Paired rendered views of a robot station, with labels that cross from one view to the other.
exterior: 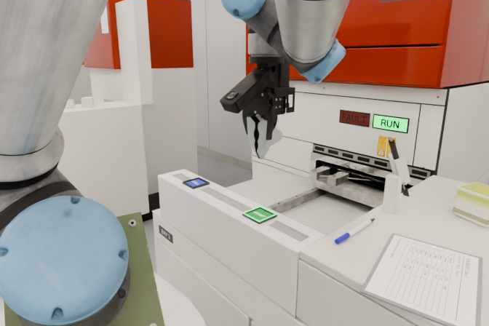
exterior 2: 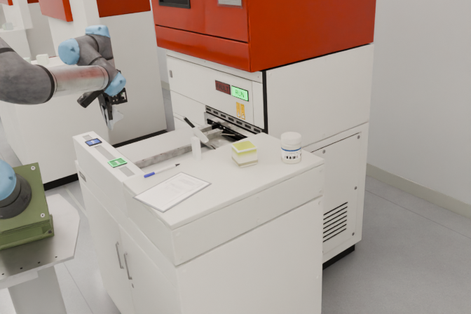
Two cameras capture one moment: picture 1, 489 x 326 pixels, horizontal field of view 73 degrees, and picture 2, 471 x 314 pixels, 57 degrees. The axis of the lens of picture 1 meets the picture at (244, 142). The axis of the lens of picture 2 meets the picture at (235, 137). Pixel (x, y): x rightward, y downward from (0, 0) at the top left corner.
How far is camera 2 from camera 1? 1.03 m
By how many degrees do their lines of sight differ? 11
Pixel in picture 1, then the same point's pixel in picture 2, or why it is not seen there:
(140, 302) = (36, 204)
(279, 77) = not seen: hidden behind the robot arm
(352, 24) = (207, 18)
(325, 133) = (210, 97)
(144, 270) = (39, 190)
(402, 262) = (167, 185)
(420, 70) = (241, 59)
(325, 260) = (130, 185)
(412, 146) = (251, 111)
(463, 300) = (174, 200)
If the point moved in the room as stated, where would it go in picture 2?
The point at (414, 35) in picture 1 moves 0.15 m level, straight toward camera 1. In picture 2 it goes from (235, 33) to (214, 41)
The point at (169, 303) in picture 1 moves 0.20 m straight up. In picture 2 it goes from (65, 211) to (52, 162)
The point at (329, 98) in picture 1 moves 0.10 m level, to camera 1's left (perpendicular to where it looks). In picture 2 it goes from (208, 70) to (187, 71)
